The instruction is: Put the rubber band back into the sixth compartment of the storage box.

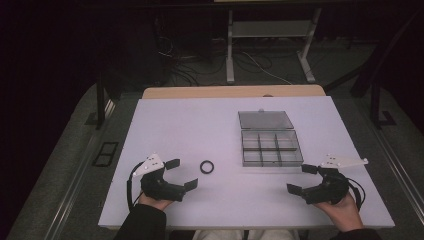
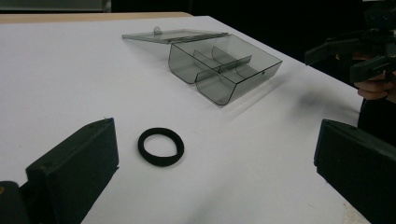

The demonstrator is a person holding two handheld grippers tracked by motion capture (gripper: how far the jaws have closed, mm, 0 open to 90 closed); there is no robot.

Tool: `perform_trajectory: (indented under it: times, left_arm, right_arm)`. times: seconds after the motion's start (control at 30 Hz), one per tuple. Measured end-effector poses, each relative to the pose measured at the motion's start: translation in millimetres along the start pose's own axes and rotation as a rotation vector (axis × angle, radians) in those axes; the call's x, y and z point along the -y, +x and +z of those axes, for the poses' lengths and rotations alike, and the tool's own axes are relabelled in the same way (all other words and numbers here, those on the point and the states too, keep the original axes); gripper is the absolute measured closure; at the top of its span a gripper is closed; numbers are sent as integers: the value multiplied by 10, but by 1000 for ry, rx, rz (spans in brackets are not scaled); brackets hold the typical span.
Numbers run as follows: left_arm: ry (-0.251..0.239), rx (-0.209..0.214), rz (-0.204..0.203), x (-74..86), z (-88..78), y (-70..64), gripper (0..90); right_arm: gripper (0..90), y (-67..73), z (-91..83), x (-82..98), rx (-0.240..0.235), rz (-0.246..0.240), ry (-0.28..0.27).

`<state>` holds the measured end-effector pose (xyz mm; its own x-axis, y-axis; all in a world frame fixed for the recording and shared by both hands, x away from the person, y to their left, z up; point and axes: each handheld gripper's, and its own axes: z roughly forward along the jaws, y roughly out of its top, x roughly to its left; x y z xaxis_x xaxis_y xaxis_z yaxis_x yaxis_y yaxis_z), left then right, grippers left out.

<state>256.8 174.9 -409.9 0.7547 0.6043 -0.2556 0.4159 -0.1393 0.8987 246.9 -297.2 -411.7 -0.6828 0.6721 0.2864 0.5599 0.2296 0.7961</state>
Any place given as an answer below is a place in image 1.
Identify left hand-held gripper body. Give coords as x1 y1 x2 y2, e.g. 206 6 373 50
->
132 152 186 203

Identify person's legs in light trousers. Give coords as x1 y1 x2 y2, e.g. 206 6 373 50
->
192 228 301 240

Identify bundle of black floor cables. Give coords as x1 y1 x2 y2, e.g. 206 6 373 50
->
155 34 228 87

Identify black rectangular floor frame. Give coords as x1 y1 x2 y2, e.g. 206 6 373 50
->
91 141 120 168

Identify wooden table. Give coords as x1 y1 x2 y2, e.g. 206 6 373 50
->
142 84 327 100

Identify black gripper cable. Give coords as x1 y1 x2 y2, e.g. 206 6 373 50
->
345 177 367 211
126 161 145 212

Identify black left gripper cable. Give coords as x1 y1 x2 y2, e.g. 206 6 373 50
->
126 161 145 212

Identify black rubber ring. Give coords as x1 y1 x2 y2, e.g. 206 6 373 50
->
199 160 215 175

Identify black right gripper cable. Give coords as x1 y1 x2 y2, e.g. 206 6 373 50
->
345 177 367 211

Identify black metal stand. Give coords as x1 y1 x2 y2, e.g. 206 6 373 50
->
369 79 398 130
84 71 117 131

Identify white floor cable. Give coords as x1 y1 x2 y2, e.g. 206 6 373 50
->
239 49 295 86

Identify person's left hand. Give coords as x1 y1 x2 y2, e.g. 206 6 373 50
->
137 192 175 212

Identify white metal desk frame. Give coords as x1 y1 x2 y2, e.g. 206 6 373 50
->
225 7 323 85

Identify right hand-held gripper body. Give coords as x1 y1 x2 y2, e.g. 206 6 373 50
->
300 153 370 206

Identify clear plastic compartment box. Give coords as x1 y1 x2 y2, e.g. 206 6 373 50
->
237 110 305 168

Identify person's right hand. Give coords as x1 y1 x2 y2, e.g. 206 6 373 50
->
313 191 365 233

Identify black slanted metal bar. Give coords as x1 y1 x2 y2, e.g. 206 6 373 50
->
323 9 422 98

